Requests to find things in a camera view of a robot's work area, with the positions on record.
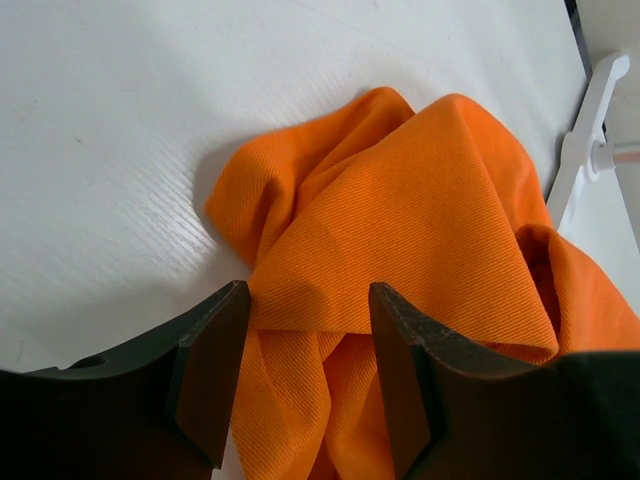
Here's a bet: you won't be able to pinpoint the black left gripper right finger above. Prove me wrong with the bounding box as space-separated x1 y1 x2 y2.
369 283 639 479

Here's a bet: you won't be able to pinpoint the orange trousers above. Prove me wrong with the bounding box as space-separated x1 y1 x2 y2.
205 88 639 479

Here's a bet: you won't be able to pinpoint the white garment rack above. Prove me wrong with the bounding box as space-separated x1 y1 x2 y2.
546 53 639 235

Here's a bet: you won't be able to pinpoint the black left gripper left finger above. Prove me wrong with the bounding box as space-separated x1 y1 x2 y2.
1 281 251 479

